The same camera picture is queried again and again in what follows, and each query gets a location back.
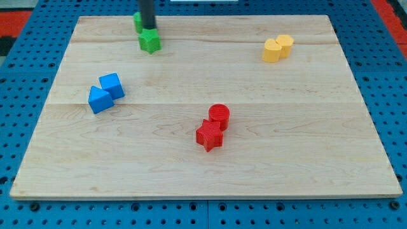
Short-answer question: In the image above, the green star block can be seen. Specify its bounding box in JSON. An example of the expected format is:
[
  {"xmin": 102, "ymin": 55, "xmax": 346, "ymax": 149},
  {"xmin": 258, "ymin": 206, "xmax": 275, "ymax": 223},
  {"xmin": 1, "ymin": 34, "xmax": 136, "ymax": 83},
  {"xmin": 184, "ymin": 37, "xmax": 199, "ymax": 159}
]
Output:
[{"xmin": 138, "ymin": 29, "xmax": 162, "ymax": 54}]

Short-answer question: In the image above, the red star block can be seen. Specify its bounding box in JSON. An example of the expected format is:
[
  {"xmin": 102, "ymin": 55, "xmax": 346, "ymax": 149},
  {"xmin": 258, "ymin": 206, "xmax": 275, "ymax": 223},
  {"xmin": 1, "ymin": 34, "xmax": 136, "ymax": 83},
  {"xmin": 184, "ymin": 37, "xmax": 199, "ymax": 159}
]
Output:
[{"xmin": 196, "ymin": 119, "xmax": 223, "ymax": 152}]

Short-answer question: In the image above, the red cylinder block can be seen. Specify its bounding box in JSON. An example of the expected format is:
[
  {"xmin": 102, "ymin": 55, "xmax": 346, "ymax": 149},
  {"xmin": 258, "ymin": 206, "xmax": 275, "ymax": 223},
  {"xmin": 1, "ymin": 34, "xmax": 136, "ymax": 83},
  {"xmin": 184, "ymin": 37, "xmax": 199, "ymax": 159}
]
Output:
[{"xmin": 208, "ymin": 104, "xmax": 230, "ymax": 131}]

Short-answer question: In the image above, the wooden board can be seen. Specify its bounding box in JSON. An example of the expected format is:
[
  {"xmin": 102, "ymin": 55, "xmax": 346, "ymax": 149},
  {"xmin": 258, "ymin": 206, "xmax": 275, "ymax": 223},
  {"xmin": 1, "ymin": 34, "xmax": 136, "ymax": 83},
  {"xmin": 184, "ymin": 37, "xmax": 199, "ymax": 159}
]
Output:
[{"xmin": 10, "ymin": 15, "xmax": 403, "ymax": 200}]

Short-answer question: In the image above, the yellow heart block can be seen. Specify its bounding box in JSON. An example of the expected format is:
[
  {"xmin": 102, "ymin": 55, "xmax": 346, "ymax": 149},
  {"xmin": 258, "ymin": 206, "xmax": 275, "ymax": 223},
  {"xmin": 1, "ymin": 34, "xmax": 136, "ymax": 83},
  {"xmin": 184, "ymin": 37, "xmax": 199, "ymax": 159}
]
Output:
[{"xmin": 262, "ymin": 39, "xmax": 282, "ymax": 63}]

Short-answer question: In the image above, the blue cube block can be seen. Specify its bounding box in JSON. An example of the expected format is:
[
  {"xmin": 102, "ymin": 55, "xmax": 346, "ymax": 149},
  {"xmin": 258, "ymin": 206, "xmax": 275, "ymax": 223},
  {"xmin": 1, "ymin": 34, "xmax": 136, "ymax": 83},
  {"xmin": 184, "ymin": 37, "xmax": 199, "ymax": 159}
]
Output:
[{"xmin": 99, "ymin": 73, "xmax": 125, "ymax": 100}]

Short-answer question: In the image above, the blue triangle block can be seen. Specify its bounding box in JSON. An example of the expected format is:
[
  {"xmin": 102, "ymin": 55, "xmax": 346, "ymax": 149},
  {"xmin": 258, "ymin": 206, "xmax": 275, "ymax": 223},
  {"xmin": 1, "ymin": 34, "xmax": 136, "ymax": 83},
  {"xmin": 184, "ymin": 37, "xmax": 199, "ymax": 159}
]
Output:
[{"xmin": 88, "ymin": 86, "xmax": 114, "ymax": 114}]

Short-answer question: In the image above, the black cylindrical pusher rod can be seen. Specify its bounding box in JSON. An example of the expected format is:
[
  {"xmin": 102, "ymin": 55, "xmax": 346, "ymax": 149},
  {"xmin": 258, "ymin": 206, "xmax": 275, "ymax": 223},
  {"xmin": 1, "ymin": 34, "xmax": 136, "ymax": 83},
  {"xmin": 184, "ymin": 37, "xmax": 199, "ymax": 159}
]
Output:
[{"xmin": 137, "ymin": 0, "xmax": 156, "ymax": 29}]

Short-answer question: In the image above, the yellow hexagon block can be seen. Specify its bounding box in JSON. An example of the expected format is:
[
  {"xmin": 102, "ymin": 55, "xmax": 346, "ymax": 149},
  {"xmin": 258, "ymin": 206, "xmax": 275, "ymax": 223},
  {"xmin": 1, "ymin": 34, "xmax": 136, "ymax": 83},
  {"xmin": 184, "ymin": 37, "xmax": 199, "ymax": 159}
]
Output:
[{"xmin": 276, "ymin": 34, "xmax": 294, "ymax": 59}]

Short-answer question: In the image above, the green block behind rod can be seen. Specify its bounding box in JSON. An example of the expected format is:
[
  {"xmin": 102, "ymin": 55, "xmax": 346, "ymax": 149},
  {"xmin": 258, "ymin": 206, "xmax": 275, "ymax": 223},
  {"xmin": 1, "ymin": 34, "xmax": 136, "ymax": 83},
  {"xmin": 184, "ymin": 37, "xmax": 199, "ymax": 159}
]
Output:
[{"xmin": 133, "ymin": 11, "xmax": 143, "ymax": 34}]

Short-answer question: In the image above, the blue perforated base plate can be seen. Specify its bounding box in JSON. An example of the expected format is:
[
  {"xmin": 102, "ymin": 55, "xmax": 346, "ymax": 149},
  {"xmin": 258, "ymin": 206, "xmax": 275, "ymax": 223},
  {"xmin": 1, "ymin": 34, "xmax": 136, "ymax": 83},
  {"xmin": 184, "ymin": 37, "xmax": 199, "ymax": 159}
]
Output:
[{"xmin": 1, "ymin": 1, "xmax": 406, "ymax": 228}]

